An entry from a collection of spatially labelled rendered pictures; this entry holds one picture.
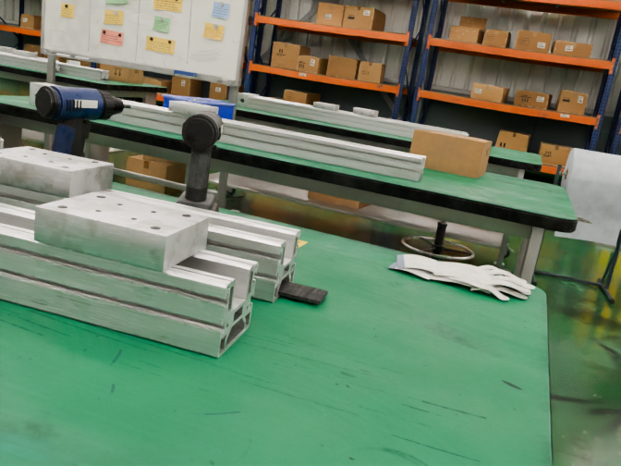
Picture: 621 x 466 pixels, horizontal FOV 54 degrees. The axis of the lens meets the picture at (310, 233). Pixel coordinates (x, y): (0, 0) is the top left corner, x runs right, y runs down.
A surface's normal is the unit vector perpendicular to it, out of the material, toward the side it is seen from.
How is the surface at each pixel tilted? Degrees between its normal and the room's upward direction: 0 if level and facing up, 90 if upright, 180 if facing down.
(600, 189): 100
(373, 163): 90
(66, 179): 90
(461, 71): 90
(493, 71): 90
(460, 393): 0
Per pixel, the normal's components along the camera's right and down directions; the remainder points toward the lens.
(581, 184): -0.29, 0.29
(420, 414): 0.15, -0.96
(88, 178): 0.96, 0.21
